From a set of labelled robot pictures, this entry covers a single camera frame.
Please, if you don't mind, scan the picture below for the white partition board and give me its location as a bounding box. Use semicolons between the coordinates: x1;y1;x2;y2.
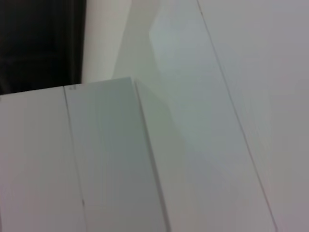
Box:
0;76;171;232

